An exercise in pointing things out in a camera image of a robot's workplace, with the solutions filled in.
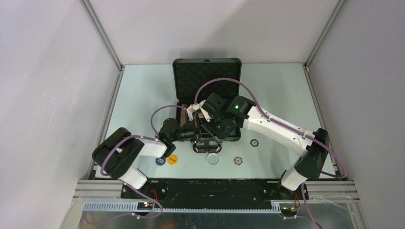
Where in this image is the brown chip stack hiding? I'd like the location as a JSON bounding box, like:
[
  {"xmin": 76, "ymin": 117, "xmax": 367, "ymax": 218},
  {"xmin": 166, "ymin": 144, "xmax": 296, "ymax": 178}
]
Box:
[{"xmin": 180, "ymin": 104, "xmax": 189, "ymax": 126}]

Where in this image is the clear dealer button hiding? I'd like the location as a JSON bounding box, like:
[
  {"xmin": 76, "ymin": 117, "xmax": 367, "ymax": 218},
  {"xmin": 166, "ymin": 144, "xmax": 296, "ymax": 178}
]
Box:
[{"xmin": 207, "ymin": 153, "xmax": 219, "ymax": 165}]

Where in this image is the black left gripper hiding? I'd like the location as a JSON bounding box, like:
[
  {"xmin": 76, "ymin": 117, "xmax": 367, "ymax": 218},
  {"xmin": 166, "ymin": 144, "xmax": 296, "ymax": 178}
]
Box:
[{"xmin": 171, "ymin": 116, "xmax": 215, "ymax": 145}]

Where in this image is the blue small blind button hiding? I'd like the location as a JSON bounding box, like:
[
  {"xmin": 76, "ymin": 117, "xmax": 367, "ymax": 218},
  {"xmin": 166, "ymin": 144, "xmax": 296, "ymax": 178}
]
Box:
[{"xmin": 155, "ymin": 158, "xmax": 166, "ymax": 166}]

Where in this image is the black poker case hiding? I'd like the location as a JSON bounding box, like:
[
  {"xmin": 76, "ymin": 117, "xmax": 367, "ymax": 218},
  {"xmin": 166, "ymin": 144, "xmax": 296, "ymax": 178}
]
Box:
[{"xmin": 172, "ymin": 58, "xmax": 242, "ymax": 153}]

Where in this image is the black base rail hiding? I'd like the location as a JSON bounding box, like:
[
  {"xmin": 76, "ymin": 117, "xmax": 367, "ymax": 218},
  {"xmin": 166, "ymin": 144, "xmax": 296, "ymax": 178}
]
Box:
[{"xmin": 140, "ymin": 178, "xmax": 309, "ymax": 210}]

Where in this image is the green blue 50 chip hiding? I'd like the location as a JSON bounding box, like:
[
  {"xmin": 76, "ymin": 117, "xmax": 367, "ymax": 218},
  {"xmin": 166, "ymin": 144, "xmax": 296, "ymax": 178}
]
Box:
[{"xmin": 250, "ymin": 139, "xmax": 259, "ymax": 147}]

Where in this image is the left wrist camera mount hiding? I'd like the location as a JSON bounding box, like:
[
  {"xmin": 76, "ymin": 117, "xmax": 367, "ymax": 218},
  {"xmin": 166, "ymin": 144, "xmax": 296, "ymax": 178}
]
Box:
[{"xmin": 187, "ymin": 104, "xmax": 200, "ymax": 120}]

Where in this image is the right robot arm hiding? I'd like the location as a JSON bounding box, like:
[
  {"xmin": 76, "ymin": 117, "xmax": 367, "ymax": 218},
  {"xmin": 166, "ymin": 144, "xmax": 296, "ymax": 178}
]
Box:
[{"xmin": 194, "ymin": 93, "xmax": 328, "ymax": 199}]

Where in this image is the brown white poker chip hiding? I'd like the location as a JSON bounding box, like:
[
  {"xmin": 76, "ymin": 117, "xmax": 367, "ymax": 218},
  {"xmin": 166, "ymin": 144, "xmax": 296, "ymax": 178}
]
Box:
[{"xmin": 234, "ymin": 156, "xmax": 243, "ymax": 166}]

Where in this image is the purple green chip stack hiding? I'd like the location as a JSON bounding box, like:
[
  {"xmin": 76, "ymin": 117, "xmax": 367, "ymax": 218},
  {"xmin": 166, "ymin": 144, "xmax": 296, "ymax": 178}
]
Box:
[{"xmin": 229, "ymin": 127, "xmax": 237, "ymax": 137}]

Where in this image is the yellow big blind button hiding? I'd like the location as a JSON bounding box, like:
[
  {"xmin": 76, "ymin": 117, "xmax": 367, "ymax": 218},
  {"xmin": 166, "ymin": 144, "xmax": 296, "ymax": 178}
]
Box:
[{"xmin": 167, "ymin": 154, "xmax": 178, "ymax": 165}]

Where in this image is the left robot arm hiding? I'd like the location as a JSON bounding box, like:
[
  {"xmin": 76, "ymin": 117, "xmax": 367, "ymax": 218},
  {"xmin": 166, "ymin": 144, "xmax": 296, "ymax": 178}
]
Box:
[{"xmin": 92, "ymin": 118, "xmax": 201, "ymax": 199}]

